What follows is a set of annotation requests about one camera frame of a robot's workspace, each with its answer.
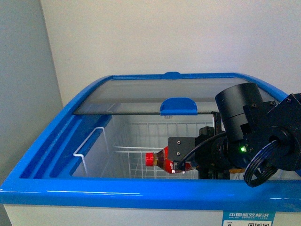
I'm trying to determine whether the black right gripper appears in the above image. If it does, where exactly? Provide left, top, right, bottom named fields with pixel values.
left=195, top=135, right=230, bottom=179

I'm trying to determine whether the black coiled cable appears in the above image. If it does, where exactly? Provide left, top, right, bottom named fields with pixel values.
left=174, top=132, right=283, bottom=188

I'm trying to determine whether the white wire freezer basket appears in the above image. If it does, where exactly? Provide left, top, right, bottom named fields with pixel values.
left=71, top=122, right=214, bottom=179

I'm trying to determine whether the red label iced tea bottle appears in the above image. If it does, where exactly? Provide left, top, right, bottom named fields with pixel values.
left=145, top=146, right=199, bottom=174

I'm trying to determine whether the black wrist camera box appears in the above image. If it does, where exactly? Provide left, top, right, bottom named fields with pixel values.
left=168, top=137, right=196, bottom=161

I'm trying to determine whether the energy label sticker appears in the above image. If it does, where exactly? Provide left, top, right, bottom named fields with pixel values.
left=222, top=211, right=276, bottom=226

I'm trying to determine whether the glass sliding freezer lid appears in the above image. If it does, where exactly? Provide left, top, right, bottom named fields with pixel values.
left=73, top=76, right=276, bottom=116

